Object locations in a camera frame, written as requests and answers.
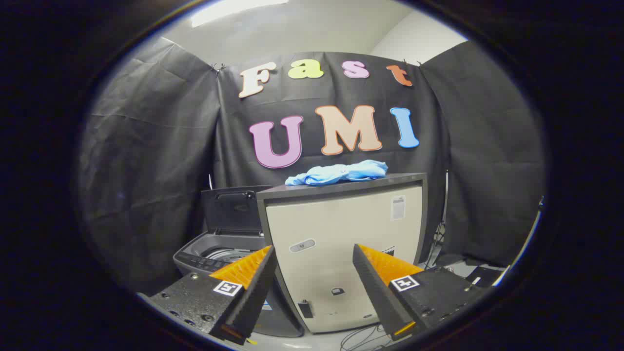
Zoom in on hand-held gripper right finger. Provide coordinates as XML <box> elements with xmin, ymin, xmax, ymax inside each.
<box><xmin>352</xmin><ymin>244</ymin><xmax>493</xmax><ymax>342</ymax></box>

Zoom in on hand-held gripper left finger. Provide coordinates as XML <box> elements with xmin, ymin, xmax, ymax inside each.
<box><xmin>139</xmin><ymin>245</ymin><xmax>277</xmax><ymax>346</ymax></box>

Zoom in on grey washing machine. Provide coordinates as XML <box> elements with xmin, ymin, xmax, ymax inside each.
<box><xmin>173</xmin><ymin>232</ymin><xmax>305</xmax><ymax>338</ymax></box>

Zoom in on dark washing machine lid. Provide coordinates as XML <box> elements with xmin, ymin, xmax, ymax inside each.
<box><xmin>201</xmin><ymin>185</ymin><xmax>273</xmax><ymax>237</ymax></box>

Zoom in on light blue shirt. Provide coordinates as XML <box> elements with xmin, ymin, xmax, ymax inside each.
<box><xmin>285</xmin><ymin>159</ymin><xmax>389</xmax><ymax>187</ymax></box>

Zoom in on white cabinet with grey top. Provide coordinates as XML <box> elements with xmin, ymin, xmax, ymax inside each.
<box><xmin>256</xmin><ymin>173</ymin><xmax>429</xmax><ymax>334</ymax></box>

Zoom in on flat black device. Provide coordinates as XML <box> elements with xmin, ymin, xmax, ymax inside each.
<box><xmin>463</xmin><ymin>266</ymin><xmax>505</xmax><ymax>288</ymax></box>

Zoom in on black backdrop cloth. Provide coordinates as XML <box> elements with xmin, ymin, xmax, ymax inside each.
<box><xmin>78</xmin><ymin>37</ymin><xmax>546</xmax><ymax>295</ymax></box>

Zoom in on thin floor cables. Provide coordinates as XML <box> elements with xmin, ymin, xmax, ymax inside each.
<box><xmin>340</xmin><ymin>324</ymin><xmax>391</xmax><ymax>351</ymax></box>

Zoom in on black hanging cables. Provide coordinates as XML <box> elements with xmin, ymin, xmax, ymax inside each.
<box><xmin>423</xmin><ymin>222</ymin><xmax>447</xmax><ymax>270</ymax></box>

